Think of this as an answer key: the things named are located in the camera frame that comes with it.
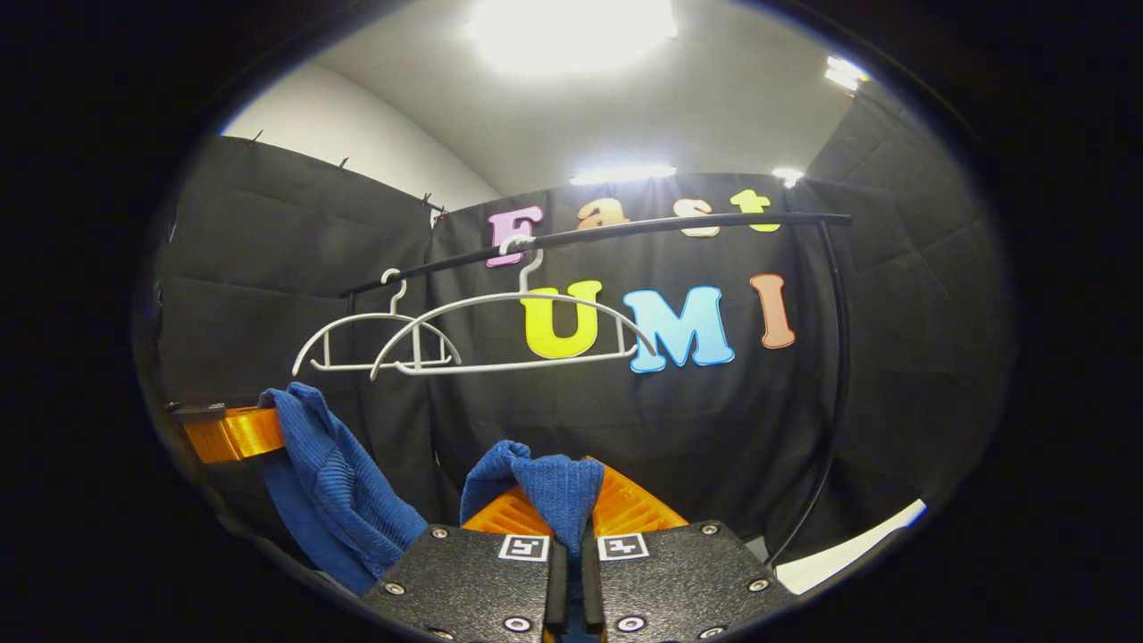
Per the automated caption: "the large ceiling light panel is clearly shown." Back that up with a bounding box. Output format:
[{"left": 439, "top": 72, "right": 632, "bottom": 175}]
[{"left": 469, "top": 0, "right": 678, "bottom": 72}]

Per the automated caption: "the long ceiling light panel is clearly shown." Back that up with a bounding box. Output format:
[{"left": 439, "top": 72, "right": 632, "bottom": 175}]
[{"left": 570, "top": 164, "right": 678, "bottom": 186}]

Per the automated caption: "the black metal clothes rack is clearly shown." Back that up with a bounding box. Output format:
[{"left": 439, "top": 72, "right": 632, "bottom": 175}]
[{"left": 339, "top": 212, "right": 854, "bottom": 568}]

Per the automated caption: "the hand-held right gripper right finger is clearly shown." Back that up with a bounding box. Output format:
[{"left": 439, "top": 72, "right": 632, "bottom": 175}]
[{"left": 580, "top": 457, "right": 796, "bottom": 643}]

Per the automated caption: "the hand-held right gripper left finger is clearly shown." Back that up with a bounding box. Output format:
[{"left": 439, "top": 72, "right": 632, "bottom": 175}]
[{"left": 362, "top": 485, "right": 570, "bottom": 643}]

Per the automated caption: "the white plastic hanger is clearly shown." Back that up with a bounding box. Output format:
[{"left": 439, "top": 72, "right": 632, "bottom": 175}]
[
  {"left": 371, "top": 237, "right": 659, "bottom": 380},
  {"left": 292, "top": 268, "right": 463, "bottom": 376}
]

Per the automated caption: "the blue corduroy jacket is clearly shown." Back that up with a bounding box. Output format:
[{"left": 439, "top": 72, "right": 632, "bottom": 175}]
[{"left": 259, "top": 382, "right": 605, "bottom": 643}]

